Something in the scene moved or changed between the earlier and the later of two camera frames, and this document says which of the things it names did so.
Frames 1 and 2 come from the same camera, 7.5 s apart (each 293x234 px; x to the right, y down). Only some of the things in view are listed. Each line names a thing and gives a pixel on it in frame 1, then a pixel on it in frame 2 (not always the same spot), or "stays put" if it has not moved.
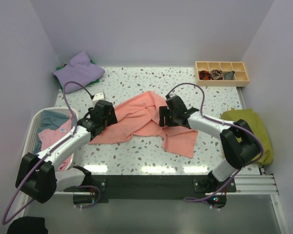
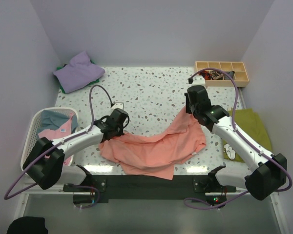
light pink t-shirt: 50,138 stays put
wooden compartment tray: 241,78 stays put
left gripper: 112,118 → 120,132
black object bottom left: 28,225 stays put
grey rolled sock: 229,75 stays put
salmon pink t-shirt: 140,117 → 156,156
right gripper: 164,111 → 187,109
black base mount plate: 103,188 stays put
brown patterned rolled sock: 217,74 stays put
